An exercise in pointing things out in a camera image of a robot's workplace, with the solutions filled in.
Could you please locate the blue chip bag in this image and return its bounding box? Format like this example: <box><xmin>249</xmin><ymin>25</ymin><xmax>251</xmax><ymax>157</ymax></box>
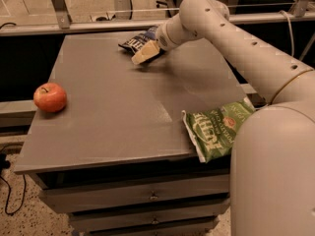
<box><xmin>118</xmin><ymin>26</ymin><xmax>159</xmax><ymax>54</ymax></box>

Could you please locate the grey metal frame rail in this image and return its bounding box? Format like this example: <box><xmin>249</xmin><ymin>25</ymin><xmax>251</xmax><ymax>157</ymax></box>
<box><xmin>0</xmin><ymin>0</ymin><xmax>315</xmax><ymax>37</ymax></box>

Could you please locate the top grey drawer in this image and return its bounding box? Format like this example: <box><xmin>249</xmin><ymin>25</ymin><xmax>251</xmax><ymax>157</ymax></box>
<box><xmin>40</xmin><ymin>174</ymin><xmax>229</xmax><ymax>213</ymax></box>

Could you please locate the green chip bag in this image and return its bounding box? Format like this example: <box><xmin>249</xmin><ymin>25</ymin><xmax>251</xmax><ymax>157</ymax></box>
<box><xmin>182</xmin><ymin>97</ymin><xmax>255</xmax><ymax>163</ymax></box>

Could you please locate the bottom grey drawer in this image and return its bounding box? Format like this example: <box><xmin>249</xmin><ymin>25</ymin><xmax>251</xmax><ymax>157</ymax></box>
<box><xmin>89</xmin><ymin>216</ymin><xmax>219</xmax><ymax>236</ymax></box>

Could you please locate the black floor cable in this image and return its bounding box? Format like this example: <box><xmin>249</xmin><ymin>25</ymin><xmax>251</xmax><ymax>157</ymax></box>
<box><xmin>0</xmin><ymin>145</ymin><xmax>28</xmax><ymax>216</ymax></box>

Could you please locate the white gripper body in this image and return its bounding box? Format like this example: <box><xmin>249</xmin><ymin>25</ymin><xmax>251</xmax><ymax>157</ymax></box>
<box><xmin>156</xmin><ymin>21</ymin><xmax>182</xmax><ymax>51</ymax></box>

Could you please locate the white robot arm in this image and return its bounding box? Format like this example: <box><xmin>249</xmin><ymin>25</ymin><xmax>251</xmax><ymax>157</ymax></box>
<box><xmin>133</xmin><ymin>0</ymin><xmax>315</xmax><ymax>236</ymax></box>

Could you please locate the red apple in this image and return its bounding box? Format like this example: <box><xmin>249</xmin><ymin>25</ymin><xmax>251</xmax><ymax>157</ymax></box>
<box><xmin>33</xmin><ymin>83</ymin><xmax>67</xmax><ymax>112</ymax></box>

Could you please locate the grey drawer cabinet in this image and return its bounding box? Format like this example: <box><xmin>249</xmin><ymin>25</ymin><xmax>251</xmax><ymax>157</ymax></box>
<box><xmin>13</xmin><ymin>29</ymin><xmax>260</xmax><ymax>236</ymax></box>

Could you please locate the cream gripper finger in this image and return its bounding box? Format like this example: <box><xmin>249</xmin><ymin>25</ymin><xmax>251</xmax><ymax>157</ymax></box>
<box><xmin>132</xmin><ymin>40</ymin><xmax>160</xmax><ymax>65</ymax></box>

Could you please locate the middle grey drawer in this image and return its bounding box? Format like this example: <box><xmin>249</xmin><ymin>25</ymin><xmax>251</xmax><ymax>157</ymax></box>
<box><xmin>70</xmin><ymin>195</ymin><xmax>229</xmax><ymax>232</ymax></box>

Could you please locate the grey drawer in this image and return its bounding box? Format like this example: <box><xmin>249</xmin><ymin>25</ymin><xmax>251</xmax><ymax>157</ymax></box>
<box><xmin>89</xmin><ymin>216</ymin><xmax>219</xmax><ymax>236</ymax></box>
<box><xmin>70</xmin><ymin>195</ymin><xmax>229</xmax><ymax>232</ymax></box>
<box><xmin>40</xmin><ymin>174</ymin><xmax>229</xmax><ymax>213</ymax></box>

